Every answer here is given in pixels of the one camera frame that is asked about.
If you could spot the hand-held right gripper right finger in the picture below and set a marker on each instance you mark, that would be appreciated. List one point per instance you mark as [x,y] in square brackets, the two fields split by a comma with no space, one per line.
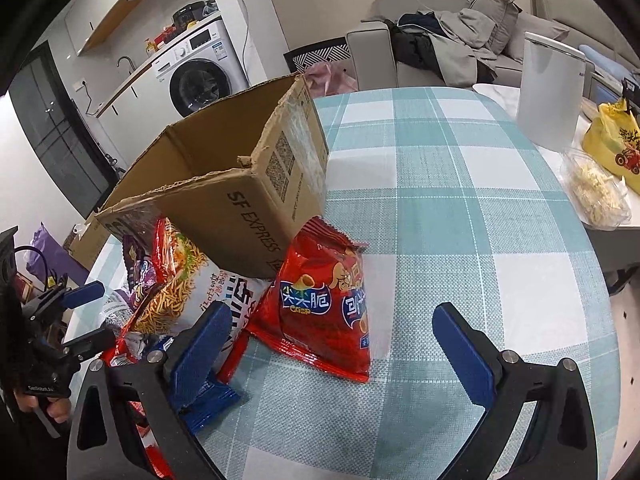
[462,355]

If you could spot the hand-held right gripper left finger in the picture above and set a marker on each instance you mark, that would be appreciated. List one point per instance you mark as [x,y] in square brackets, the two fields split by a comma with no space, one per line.
[200,355]

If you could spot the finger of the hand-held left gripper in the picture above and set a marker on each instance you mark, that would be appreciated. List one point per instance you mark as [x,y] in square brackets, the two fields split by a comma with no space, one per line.
[95,341]
[85,292]

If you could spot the blue cookie packet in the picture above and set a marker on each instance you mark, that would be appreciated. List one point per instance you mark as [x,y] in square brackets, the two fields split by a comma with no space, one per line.
[215,400]

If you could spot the dark purple cartoon packet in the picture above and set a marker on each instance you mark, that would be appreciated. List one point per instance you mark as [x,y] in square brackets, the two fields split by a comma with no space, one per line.
[134,255]

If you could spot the white orange noodle snack bag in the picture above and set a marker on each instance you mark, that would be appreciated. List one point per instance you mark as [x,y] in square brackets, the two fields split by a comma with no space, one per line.
[185,275]

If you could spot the small red snack packet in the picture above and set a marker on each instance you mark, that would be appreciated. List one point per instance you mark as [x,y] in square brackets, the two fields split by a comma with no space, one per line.
[156,465]

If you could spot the red chip bag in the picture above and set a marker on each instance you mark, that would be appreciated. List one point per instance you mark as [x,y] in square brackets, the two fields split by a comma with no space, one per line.
[320,310]

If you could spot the brown cardboard box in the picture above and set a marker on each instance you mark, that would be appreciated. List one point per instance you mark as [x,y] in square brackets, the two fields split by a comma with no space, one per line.
[210,150]

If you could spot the person's left hand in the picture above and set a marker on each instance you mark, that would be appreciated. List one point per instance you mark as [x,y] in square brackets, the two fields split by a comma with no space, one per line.
[57,410]

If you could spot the small open cardboard box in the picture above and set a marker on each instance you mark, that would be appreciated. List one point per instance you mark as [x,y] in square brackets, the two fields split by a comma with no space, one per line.
[87,245]

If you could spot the purple plastic bag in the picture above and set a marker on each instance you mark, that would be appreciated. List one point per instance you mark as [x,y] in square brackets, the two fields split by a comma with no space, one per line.
[42,255]

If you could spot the teal checked tablecloth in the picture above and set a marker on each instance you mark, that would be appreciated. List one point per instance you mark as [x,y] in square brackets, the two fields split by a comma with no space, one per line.
[450,220]

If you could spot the dark glass door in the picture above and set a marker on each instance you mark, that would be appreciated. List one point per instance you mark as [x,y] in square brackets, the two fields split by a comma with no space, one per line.
[55,130]

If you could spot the clear plastic food container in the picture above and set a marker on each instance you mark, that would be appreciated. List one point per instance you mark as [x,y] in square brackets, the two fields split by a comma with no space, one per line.
[595,190]

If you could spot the white counter cabinet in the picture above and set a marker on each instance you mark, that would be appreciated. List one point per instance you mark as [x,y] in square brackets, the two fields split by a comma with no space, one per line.
[135,85]

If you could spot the metal faucet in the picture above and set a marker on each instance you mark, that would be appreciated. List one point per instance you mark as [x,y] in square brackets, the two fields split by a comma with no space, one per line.
[126,62]

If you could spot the white washing machine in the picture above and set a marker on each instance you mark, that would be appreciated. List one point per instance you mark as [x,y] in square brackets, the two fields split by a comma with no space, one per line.
[200,70]

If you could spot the yellow bottle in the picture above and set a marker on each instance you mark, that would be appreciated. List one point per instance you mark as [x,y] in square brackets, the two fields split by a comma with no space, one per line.
[149,46]

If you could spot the yellow plastic bag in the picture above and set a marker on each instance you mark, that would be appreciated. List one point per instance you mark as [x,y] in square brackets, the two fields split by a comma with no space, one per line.
[607,135]

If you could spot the white tall appliance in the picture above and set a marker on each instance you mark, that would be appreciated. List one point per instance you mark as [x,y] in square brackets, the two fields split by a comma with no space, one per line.
[547,95]

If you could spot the black countertop appliance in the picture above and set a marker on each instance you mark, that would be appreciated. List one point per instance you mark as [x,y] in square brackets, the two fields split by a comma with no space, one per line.
[187,15]

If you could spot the pink plastic bag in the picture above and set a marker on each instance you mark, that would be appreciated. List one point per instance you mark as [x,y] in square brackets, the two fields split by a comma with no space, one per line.
[332,80]

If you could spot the grey jacket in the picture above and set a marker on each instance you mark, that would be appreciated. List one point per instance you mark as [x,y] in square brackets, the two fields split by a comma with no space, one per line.
[465,45]

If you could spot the dark jacket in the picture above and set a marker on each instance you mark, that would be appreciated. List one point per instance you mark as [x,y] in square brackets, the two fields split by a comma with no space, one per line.
[415,45]

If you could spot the black white patterned stool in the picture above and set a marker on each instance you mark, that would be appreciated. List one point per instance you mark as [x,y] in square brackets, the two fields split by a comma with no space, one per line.
[320,55]

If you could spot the light blue cloth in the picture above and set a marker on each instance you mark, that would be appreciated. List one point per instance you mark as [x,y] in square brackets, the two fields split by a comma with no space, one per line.
[607,62]

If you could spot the grey sofa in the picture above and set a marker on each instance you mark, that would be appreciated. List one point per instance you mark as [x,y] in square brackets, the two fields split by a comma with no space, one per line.
[545,30]

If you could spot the grey pillow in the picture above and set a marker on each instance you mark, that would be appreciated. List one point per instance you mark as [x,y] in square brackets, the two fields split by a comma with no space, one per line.
[500,15]

